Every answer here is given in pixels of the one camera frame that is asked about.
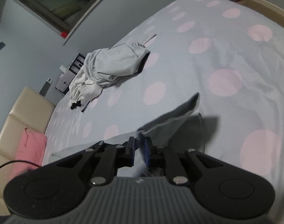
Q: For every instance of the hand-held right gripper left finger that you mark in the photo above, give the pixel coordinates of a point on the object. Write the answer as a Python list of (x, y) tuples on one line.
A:
[(131, 152)]

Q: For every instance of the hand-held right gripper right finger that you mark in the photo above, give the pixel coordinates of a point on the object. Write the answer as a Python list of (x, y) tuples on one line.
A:
[(148, 152)]

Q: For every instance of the grey-blue pants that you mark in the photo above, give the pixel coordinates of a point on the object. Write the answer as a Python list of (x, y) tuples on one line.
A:
[(169, 123)]

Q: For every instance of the black garment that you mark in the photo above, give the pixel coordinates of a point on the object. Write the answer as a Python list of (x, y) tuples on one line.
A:
[(74, 105)]

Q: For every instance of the white crumpled garment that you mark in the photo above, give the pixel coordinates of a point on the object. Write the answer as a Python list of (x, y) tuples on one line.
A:
[(86, 91)]

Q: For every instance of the light grey garment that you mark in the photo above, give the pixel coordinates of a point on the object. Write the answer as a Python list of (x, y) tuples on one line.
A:
[(114, 63)]

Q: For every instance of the black and white nightstand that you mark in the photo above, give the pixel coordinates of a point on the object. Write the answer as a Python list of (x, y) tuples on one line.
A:
[(65, 80)]

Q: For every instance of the pink pillow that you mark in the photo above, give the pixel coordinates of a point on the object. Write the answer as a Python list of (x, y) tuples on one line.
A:
[(30, 149)]

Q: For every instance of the beige padded headboard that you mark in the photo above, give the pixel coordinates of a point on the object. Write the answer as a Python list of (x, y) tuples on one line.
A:
[(16, 121)]

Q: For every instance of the bed with polka dot sheet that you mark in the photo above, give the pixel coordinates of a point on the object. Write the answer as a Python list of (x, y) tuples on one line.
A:
[(225, 51)]

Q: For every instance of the red cup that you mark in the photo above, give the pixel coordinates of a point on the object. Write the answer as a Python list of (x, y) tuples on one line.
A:
[(64, 34)]

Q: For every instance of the grey wall switch panel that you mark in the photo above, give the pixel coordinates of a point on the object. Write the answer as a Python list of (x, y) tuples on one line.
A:
[(44, 89)]

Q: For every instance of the white wall thermostat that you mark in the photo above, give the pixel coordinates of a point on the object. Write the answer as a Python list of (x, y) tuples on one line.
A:
[(49, 80)]

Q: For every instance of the window with grey frame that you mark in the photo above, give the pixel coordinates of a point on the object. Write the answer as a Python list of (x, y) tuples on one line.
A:
[(51, 0)]

